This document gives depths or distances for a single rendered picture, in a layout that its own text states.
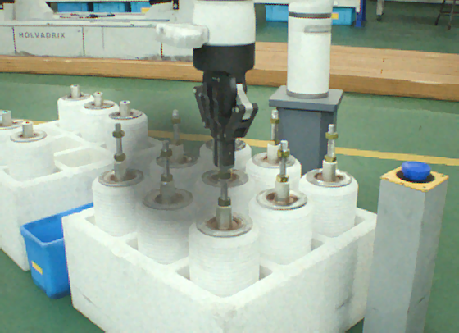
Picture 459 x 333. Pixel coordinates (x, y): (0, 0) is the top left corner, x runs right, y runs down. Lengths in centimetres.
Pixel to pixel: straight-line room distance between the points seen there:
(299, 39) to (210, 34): 57
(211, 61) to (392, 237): 34
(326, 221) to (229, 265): 23
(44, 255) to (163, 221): 31
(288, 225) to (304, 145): 45
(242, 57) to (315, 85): 58
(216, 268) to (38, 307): 44
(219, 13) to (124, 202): 37
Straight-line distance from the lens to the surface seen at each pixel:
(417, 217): 78
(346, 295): 96
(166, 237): 83
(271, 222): 82
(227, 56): 67
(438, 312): 110
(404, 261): 82
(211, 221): 79
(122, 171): 93
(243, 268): 77
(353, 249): 92
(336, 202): 91
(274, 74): 273
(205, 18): 67
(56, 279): 109
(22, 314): 109
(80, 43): 317
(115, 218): 93
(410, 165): 80
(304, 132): 125
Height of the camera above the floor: 59
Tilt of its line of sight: 20 degrees down
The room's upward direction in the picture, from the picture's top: straight up
